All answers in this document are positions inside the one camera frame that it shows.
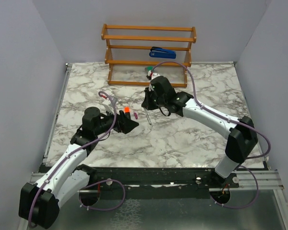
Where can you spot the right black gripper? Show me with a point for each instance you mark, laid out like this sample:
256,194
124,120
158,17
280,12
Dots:
146,103

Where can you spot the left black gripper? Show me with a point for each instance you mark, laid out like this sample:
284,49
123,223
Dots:
120,121

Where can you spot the orange highlighter cap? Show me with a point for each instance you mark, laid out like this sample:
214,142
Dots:
126,109

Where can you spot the thin white green pen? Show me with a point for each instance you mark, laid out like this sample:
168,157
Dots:
148,118

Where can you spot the black orange highlighter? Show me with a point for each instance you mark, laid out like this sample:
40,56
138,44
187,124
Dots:
127,114

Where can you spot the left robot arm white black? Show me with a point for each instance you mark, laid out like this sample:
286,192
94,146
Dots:
41,202

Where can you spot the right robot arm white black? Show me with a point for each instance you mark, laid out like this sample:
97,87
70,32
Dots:
239,133

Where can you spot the green tape dispenser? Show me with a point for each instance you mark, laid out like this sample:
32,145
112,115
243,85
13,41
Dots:
149,68

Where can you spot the blue stapler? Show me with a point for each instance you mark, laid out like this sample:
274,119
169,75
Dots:
158,52

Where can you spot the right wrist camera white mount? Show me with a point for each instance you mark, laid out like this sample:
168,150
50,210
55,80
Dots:
151,75

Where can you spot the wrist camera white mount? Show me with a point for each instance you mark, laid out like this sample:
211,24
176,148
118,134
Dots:
151,75
108,104

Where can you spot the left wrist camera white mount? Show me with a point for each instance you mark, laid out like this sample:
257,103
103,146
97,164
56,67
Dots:
108,104

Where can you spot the black mounting base rail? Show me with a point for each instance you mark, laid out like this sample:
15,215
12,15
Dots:
155,183

